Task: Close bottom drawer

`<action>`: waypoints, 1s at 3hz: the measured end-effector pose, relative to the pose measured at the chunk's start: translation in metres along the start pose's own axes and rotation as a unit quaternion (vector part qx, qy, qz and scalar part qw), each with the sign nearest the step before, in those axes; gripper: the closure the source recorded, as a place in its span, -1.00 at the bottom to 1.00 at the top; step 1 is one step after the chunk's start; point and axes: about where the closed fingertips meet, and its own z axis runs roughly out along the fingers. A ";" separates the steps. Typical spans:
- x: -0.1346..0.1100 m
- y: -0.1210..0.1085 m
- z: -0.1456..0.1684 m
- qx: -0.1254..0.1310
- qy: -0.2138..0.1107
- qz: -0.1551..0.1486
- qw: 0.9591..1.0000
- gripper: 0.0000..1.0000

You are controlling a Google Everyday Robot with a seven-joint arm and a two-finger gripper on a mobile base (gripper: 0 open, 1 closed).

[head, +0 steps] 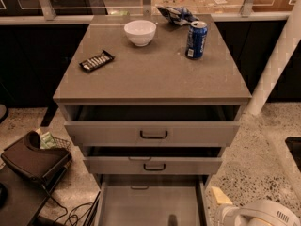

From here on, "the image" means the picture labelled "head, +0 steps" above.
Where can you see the grey drawer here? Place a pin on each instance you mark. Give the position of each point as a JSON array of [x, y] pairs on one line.
[[152, 125], [153, 160], [152, 200]]

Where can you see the grey drawer cabinet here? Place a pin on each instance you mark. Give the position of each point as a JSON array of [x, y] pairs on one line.
[[156, 74]]

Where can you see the blue soda can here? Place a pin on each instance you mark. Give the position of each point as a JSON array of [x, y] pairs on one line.
[[196, 38]]

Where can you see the black snack bar packet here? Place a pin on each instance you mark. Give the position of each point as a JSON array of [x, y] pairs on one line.
[[96, 62]]

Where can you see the white bowl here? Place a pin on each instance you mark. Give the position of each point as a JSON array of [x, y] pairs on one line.
[[140, 32]]

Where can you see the blue chip bag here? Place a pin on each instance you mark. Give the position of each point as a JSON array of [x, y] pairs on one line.
[[178, 16]]

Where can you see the black device on stand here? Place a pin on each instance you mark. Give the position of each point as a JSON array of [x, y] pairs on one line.
[[27, 159]]

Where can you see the black table at left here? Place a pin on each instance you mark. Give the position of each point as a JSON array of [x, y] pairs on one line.
[[23, 203]]

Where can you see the white diagonal post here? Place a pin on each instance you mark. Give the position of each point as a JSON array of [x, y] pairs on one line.
[[282, 52]]

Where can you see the wire basket with green packet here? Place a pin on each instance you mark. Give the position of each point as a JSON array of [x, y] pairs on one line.
[[48, 141]]

